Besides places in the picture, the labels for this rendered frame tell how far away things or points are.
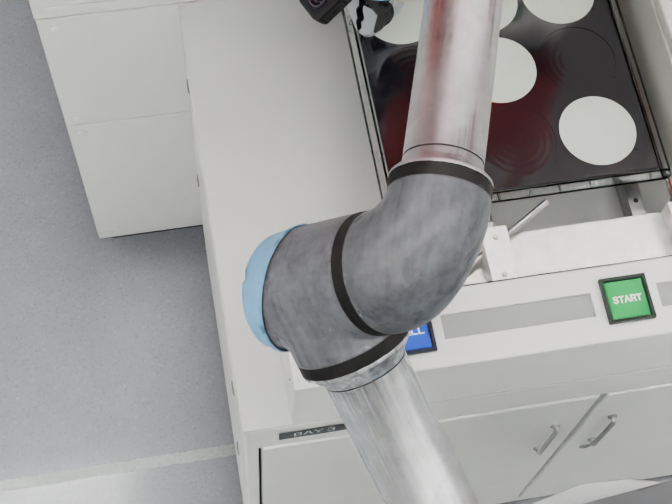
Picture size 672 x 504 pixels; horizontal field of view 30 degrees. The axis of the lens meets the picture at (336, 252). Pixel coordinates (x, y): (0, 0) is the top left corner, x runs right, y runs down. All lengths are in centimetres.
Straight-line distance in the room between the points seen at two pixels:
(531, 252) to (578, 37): 32
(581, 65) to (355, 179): 33
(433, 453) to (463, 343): 24
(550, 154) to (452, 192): 55
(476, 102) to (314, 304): 23
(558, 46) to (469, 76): 57
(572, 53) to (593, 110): 9
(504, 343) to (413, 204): 40
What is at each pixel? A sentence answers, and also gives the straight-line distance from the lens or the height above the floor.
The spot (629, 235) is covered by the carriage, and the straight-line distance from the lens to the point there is 163.
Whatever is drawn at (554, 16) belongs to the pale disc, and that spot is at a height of 90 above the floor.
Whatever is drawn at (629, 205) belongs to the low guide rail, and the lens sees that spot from 168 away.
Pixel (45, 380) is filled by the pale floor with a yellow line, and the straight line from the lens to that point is 245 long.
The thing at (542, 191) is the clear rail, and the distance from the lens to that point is 160.
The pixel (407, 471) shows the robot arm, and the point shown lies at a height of 112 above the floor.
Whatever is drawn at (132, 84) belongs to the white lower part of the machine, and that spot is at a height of 62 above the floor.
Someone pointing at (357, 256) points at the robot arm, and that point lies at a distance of 109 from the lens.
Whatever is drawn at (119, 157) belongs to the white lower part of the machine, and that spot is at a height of 40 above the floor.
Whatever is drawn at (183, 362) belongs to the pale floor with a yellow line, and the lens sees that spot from 243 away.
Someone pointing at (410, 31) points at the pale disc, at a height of 90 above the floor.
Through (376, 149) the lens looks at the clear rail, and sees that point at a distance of 159.
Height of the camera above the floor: 230
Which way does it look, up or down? 66 degrees down
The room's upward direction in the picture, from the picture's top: 7 degrees clockwise
